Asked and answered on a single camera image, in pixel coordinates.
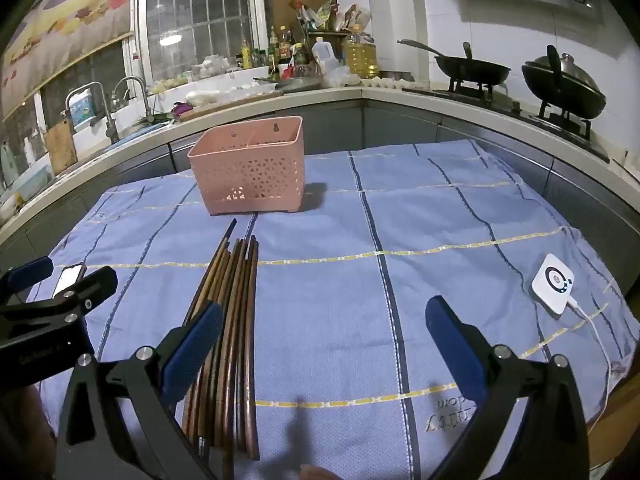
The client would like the pink plastic utensil basket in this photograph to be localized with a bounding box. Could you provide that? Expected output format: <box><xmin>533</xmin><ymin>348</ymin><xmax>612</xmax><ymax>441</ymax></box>
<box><xmin>187</xmin><ymin>115</ymin><xmax>306</xmax><ymax>216</ymax></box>

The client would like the printed kettle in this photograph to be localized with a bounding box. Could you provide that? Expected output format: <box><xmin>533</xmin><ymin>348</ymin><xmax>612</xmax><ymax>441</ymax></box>
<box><xmin>69</xmin><ymin>92</ymin><xmax>97</xmax><ymax>126</ymax></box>

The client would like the fruit wall poster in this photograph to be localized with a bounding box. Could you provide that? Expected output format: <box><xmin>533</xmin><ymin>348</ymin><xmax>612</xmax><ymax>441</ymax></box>
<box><xmin>0</xmin><ymin>0</ymin><xmax>135</xmax><ymax>121</ymax></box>

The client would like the blue checked cloth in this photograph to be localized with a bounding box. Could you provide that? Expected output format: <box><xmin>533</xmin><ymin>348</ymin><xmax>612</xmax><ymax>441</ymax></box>
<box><xmin>25</xmin><ymin>140</ymin><xmax>640</xmax><ymax>480</ymax></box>

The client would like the white plastic jug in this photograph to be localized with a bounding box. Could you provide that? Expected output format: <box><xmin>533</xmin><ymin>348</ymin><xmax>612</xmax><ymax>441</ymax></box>
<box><xmin>311</xmin><ymin>37</ymin><xmax>340</xmax><ymax>77</ymax></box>

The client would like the yellow cooking oil bottle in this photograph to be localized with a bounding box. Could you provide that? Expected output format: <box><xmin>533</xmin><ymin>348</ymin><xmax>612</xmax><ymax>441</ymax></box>
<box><xmin>344</xmin><ymin>25</ymin><xmax>381</xmax><ymax>78</ymax></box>

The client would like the black gas stove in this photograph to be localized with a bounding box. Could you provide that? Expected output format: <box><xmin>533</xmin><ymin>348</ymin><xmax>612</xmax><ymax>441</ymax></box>
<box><xmin>402</xmin><ymin>77</ymin><xmax>612</xmax><ymax>163</ymax></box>

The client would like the curved steel faucet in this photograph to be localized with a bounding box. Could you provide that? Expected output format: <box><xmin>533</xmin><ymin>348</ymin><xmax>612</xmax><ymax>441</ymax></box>
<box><xmin>111</xmin><ymin>76</ymin><xmax>151</xmax><ymax>121</ymax></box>

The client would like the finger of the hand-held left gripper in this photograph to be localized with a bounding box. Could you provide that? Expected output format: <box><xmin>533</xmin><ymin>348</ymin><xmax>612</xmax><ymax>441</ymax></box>
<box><xmin>0</xmin><ymin>256</ymin><xmax>54</xmax><ymax>311</ymax></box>
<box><xmin>0</xmin><ymin>263</ymin><xmax>119</xmax><ymax>333</ymax></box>

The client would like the black wok with steel lid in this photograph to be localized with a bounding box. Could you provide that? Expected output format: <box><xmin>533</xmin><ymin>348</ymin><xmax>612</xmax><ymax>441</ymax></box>
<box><xmin>521</xmin><ymin>45</ymin><xmax>607</xmax><ymax>120</ymax></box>

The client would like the angular steel faucet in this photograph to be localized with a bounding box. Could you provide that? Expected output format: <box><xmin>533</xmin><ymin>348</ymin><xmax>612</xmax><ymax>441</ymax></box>
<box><xmin>65</xmin><ymin>81</ymin><xmax>120</xmax><ymax>143</ymax></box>

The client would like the pile of food bags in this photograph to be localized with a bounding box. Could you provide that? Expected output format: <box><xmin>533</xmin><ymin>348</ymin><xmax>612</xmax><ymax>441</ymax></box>
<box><xmin>290</xmin><ymin>0</ymin><xmax>373</xmax><ymax>36</ymax></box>

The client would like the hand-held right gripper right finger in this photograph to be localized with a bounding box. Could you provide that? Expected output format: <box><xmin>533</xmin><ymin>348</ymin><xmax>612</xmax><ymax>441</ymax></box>
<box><xmin>425</xmin><ymin>296</ymin><xmax>591</xmax><ymax>480</ymax></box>

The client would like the person's left forearm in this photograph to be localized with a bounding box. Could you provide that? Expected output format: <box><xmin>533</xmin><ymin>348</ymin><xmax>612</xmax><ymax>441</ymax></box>
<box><xmin>0</xmin><ymin>390</ymin><xmax>56</xmax><ymax>480</ymax></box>

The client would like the grey metal pan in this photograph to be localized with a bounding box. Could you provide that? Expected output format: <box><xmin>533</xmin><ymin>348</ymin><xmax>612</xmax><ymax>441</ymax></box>
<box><xmin>277</xmin><ymin>76</ymin><xmax>321</xmax><ymax>93</ymax></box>

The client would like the row of sauce bottles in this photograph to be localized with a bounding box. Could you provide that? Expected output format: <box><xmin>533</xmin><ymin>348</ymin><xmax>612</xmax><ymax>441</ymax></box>
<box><xmin>240</xmin><ymin>25</ymin><xmax>311</xmax><ymax>73</ymax></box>

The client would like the green bottle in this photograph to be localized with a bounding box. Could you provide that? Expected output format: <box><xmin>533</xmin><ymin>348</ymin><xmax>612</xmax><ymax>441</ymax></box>
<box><xmin>0</xmin><ymin>142</ymin><xmax>18</xmax><ymax>186</ymax></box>

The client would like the white cable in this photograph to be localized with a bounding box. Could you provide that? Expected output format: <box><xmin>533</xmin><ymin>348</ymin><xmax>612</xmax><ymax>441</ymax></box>
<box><xmin>567</xmin><ymin>300</ymin><xmax>616</xmax><ymax>411</ymax></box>

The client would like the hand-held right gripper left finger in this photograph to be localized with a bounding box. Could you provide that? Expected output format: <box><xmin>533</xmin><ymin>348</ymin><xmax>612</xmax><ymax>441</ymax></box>
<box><xmin>55</xmin><ymin>301</ymin><xmax>224</xmax><ymax>480</ymax></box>

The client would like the barred window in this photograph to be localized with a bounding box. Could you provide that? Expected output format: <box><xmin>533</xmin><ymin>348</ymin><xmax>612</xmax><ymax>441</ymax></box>
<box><xmin>137</xmin><ymin>0</ymin><xmax>263</xmax><ymax>68</ymax></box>

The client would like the white square device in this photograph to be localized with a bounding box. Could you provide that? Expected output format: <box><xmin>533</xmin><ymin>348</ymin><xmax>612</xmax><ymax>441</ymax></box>
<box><xmin>531</xmin><ymin>253</ymin><xmax>576</xmax><ymax>317</ymax></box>

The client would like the small wooden cutting board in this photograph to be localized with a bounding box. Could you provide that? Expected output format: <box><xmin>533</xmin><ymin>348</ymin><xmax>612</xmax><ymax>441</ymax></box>
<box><xmin>45</xmin><ymin>120</ymin><xmax>78</xmax><ymax>176</ymax></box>

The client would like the white egg tray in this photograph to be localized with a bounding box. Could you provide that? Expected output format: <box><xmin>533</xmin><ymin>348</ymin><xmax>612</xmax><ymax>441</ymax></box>
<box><xmin>360</xmin><ymin>76</ymin><xmax>416</xmax><ymax>89</ymax></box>

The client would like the bundle of wooden chopsticks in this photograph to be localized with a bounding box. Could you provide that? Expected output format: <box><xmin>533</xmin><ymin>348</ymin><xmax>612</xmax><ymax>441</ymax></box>
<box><xmin>181</xmin><ymin>218</ymin><xmax>261</xmax><ymax>480</ymax></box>

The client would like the black open wok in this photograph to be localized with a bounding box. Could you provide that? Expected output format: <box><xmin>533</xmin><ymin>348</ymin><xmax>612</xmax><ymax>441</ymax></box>
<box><xmin>397</xmin><ymin>39</ymin><xmax>512</xmax><ymax>86</ymax></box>

